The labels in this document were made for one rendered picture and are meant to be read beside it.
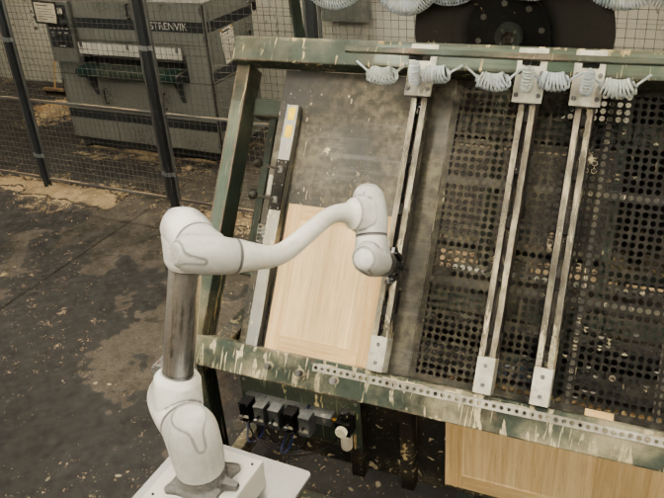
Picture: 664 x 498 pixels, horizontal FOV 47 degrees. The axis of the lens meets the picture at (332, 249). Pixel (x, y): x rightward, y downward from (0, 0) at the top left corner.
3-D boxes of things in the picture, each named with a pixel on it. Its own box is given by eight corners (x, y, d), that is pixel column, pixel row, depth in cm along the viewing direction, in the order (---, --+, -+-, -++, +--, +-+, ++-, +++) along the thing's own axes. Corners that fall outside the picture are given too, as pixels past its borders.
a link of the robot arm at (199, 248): (246, 242, 208) (228, 223, 219) (183, 239, 198) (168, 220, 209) (236, 285, 212) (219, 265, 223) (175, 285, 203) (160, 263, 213)
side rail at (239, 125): (204, 332, 312) (189, 332, 302) (250, 72, 317) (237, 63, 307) (215, 335, 310) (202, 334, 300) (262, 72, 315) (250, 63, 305)
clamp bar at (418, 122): (367, 367, 278) (344, 370, 256) (419, 53, 284) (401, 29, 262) (392, 373, 275) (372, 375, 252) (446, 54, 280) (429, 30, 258)
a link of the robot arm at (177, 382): (158, 450, 239) (139, 410, 256) (207, 440, 246) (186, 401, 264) (172, 224, 209) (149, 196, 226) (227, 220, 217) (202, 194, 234)
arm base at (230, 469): (222, 513, 227) (219, 500, 224) (162, 492, 235) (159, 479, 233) (253, 470, 241) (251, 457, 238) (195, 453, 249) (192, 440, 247)
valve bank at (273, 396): (229, 444, 293) (220, 395, 281) (247, 420, 304) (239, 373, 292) (349, 476, 274) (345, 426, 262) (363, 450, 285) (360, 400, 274)
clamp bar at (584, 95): (525, 400, 257) (515, 407, 234) (578, 60, 262) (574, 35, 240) (555, 407, 253) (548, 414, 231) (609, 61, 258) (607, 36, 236)
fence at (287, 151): (250, 343, 297) (245, 344, 293) (290, 107, 301) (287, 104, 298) (261, 346, 295) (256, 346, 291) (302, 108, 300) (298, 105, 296)
